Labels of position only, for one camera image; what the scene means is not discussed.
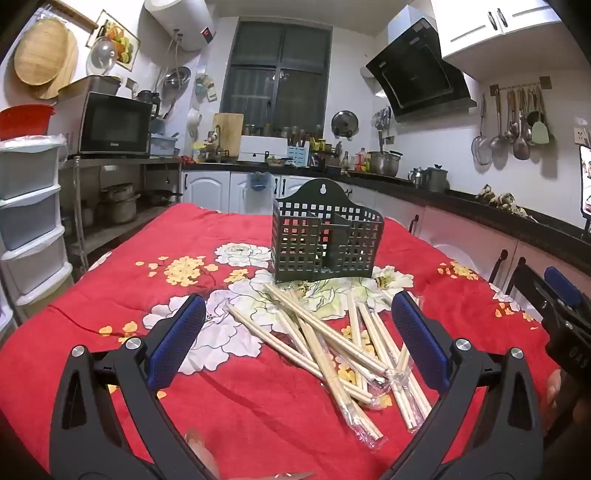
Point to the pile of wooden chopsticks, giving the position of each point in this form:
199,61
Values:
318,350

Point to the blue hanging bin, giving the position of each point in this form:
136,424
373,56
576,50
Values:
258,183

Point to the red plastic basin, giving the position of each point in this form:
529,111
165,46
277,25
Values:
25,122

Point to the oil bottle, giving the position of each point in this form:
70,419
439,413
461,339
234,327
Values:
362,160

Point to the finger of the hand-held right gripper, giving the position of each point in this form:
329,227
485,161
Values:
561,284

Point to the wooden cutting board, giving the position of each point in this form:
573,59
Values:
231,131

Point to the hanging steel pot lid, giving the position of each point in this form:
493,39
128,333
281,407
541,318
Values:
344,123

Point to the small steel kettle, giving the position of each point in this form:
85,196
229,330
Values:
416,177

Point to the red floral blanket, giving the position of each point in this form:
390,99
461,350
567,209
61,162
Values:
258,415

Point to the steel faucet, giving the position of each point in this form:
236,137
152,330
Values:
217,138

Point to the black kitchen countertop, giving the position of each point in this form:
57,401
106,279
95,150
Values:
461,196

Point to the black kettle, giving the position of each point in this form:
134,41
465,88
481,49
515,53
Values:
147,101

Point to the large steel stockpot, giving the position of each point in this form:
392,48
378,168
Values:
384,164

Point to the metal storage rack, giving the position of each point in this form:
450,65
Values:
120,164

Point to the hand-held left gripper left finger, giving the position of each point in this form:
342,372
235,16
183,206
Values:
178,337

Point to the row of hanging kitchen utensils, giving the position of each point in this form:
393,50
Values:
519,134

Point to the fruit wall poster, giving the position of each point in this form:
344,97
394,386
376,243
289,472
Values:
122,41

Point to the dark window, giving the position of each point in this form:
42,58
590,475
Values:
277,78

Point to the steel lidded pot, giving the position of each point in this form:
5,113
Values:
437,179

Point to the round wooden board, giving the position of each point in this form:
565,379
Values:
41,50
64,90

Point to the hanging steel bowl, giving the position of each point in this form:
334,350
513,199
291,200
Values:
175,77

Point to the white upper cabinet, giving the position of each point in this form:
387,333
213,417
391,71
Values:
489,32

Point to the white water heater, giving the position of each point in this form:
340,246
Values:
180,21

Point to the person's left hand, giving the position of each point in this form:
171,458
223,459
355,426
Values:
201,454

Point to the glass pot lid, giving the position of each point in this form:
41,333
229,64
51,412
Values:
100,57

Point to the striped cloth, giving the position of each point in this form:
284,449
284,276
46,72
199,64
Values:
501,199

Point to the green plastic utensil holder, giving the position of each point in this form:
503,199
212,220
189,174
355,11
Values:
323,240

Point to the wooden rolling pin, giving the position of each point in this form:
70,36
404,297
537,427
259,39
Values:
76,13

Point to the grey plastic drawer unit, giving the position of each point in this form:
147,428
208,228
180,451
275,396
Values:
30,198

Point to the black chair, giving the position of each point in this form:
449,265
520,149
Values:
501,267

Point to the white wall socket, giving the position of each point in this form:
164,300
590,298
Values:
580,134

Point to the white utensil caddy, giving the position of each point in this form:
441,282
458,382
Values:
298,154

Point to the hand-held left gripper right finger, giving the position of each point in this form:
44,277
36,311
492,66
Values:
418,341

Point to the person's right hand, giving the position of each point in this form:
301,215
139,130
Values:
554,392

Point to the black microwave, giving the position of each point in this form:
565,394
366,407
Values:
115,124

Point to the black range hood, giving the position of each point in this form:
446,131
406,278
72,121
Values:
415,74

